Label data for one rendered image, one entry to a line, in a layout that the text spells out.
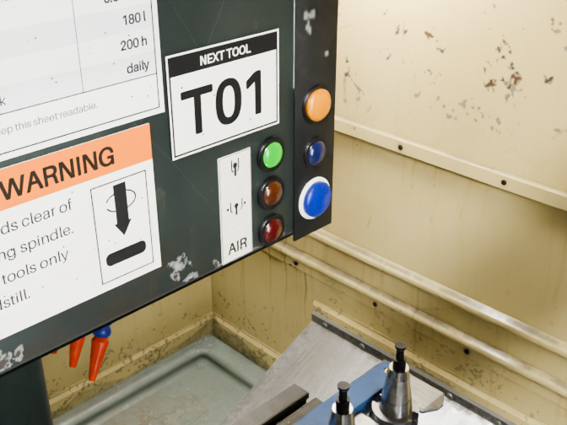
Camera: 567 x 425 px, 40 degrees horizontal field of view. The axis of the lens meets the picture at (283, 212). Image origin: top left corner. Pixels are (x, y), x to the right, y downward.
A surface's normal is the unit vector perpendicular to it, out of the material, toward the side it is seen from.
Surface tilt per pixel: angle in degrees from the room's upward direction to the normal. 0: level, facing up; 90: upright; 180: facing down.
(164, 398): 0
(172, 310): 90
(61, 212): 90
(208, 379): 0
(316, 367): 24
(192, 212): 90
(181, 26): 90
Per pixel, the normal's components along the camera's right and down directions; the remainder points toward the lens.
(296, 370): -0.29, -0.67
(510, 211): -0.71, 0.33
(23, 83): 0.70, 0.33
